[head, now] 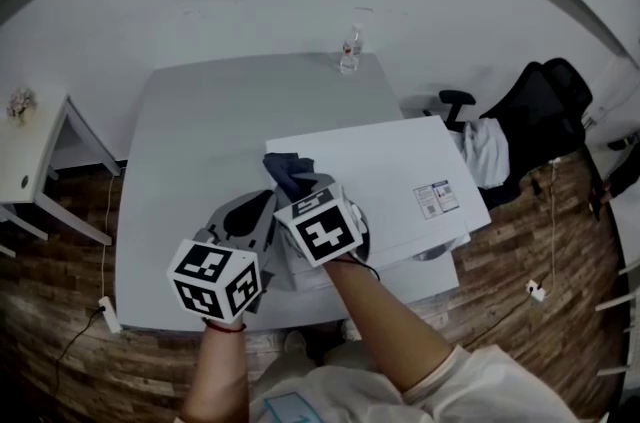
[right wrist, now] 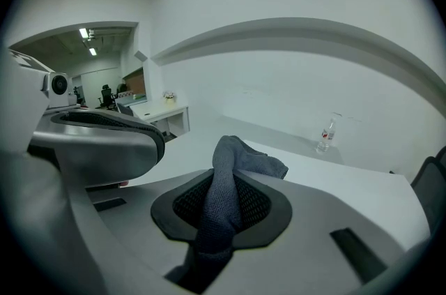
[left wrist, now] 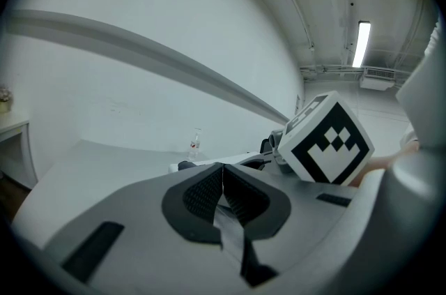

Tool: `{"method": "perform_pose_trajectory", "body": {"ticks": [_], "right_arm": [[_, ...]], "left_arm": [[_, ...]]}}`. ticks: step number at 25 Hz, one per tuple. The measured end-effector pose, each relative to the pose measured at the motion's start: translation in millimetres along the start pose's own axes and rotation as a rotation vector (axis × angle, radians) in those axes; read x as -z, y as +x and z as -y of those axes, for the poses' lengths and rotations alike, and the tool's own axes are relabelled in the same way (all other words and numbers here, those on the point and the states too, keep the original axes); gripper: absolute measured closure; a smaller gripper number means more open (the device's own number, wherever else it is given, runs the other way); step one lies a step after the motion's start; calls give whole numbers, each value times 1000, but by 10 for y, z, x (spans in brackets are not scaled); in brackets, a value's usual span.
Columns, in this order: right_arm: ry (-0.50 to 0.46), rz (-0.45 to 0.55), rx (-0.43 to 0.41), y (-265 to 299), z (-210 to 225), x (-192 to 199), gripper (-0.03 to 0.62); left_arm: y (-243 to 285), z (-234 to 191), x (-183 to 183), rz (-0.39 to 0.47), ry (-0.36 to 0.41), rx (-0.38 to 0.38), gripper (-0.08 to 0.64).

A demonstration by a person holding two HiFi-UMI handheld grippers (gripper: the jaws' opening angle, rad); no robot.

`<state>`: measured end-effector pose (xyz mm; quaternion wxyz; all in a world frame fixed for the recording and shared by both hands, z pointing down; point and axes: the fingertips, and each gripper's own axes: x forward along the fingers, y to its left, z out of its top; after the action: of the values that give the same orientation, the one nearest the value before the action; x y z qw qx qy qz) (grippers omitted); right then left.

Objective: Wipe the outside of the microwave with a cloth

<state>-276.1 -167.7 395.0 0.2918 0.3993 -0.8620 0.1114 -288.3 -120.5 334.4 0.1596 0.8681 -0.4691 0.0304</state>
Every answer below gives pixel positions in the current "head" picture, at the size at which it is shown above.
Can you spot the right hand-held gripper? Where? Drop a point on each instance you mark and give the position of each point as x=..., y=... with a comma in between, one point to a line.
x=325, y=231

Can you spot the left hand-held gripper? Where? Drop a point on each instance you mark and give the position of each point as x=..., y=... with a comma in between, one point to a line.
x=215, y=281

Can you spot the dark blue cloth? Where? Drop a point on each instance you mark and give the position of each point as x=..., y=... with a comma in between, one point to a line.
x=282, y=166

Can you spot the white microwave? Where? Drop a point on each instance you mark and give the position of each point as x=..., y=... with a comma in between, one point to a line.
x=380, y=161

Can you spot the person's left forearm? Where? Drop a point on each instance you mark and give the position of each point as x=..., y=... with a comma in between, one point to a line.
x=217, y=376

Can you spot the person's right forearm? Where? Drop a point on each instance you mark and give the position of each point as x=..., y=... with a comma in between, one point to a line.
x=390, y=326

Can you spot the white table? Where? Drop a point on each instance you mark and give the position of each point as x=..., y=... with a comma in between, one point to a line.
x=200, y=136

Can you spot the person's left white shoe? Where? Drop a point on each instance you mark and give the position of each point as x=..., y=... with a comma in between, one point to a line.
x=295, y=342

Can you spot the person's white shoe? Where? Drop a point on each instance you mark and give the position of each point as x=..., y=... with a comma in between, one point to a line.
x=295, y=342
x=351, y=331

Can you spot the clear plastic water bottle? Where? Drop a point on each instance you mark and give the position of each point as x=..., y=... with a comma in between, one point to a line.
x=351, y=56

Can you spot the person's right white shoe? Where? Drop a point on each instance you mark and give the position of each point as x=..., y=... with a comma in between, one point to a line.
x=351, y=331

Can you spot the white power strip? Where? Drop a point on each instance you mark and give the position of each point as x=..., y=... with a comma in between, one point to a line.
x=535, y=292
x=109, y=313

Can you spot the white garment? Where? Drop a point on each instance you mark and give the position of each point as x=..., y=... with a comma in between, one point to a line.
x=485, y=151

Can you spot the teal-edged badge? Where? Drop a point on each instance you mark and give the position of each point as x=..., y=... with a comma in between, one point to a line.
x=290, y=408

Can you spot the white side desk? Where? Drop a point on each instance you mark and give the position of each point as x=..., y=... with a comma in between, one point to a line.
x=20, y=161

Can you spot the black office chair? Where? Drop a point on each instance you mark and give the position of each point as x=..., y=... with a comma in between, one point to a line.
x=545, y=111

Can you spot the small flower bouquet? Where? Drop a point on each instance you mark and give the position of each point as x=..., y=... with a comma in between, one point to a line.
x=21, y=103

